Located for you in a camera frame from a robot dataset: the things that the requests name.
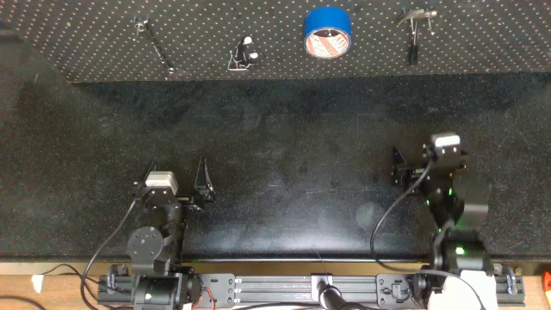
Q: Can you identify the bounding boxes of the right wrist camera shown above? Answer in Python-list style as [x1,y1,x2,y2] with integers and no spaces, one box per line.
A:
[424,132,468,167]

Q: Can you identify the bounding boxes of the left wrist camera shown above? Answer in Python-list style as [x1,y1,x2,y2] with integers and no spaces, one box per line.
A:
[144,170,180,195]

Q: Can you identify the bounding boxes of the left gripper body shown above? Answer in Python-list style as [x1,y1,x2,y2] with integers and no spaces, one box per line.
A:
[174,194,216,212]

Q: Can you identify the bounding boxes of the black tool with white tips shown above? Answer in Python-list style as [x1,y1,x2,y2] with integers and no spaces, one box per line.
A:
[235,35,260,70]

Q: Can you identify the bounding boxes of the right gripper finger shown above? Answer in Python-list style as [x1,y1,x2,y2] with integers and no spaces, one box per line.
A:
[391,146,408,171]

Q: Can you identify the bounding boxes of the wrench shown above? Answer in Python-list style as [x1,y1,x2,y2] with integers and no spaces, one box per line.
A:
[141,20,177,75]

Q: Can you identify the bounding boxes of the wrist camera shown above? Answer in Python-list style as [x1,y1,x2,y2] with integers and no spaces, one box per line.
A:
[144,170,180,195]
[424,132,468,167]

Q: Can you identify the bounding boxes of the hammer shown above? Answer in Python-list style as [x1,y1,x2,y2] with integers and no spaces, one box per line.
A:
[395,8,439,66]

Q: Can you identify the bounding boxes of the roll of blue tape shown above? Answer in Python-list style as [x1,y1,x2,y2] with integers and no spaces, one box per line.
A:
[303,6,353,60]

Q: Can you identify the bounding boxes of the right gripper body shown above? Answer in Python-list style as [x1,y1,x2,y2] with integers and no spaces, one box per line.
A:
[390,162,431,187]

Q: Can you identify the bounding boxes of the black pegboard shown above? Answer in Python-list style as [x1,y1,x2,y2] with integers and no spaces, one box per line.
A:
[0,0,551,84]

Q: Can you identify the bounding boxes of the mounting rail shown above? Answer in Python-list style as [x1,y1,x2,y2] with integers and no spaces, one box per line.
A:
[96,262,527,310]

